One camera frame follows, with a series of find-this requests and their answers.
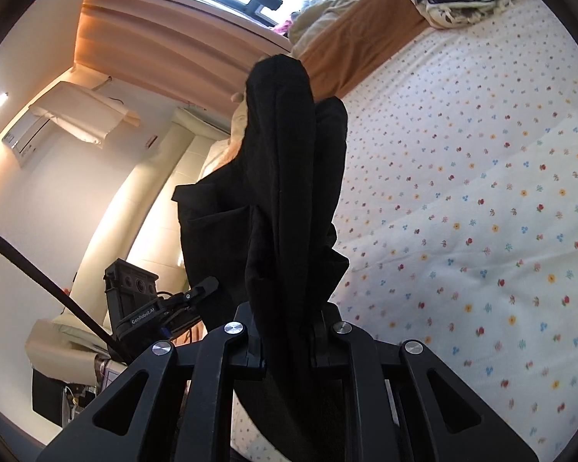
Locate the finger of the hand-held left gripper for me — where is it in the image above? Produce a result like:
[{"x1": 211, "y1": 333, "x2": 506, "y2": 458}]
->
[{"x1": 161, "y1": 276, "x2": 220, "y2": 311}]

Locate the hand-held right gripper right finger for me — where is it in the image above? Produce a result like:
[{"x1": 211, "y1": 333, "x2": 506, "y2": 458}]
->
[{"x1": 311, "y1": 303, "x2": 540, "y2": 462}]

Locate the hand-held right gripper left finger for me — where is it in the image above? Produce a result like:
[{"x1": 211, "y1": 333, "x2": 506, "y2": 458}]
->
[{"x1": 36, "y1": 303, "x2": 271, "y2": 462}]

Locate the black button shirt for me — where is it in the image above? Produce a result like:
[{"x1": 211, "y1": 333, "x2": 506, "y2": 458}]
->
[{"x1": 171, "y1": 53, "x2": 350, "y2": 462}]

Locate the black box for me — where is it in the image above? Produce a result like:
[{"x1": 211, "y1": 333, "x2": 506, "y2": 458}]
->
[{"x1": 31, "y1": 370, "x2": 68, "y2": 427}]

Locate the white air conditioner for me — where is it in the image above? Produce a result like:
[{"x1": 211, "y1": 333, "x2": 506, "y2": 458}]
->
[{"x1": 2, "y1": 113, "x2": 61, "y2": 169}]

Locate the white floral bedsheet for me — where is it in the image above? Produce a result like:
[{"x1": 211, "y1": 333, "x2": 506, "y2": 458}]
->
[{"x1": 231, "y1": 5, "x2": 578, "y2": 462}]

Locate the orange curtain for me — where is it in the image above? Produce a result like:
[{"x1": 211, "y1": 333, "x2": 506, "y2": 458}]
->
[{"x1": 74, "y1": 0, "x2": 294, "y2": 123}]

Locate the cream quilt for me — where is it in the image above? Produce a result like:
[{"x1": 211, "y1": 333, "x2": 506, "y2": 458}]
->
[{"x1": 200, "y1": 0, "x2": 405, "y2": 184}]

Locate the orange blanket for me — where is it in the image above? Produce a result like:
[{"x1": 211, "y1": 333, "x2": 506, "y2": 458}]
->
[{"x1": 296, "y1": 0, "x2": 432, "y2": 99}]

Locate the black strap cable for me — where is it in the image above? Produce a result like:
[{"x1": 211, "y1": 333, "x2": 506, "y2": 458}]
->
[{"x1": 0, "y1": 221, "x2": 126, "y2": 362}]

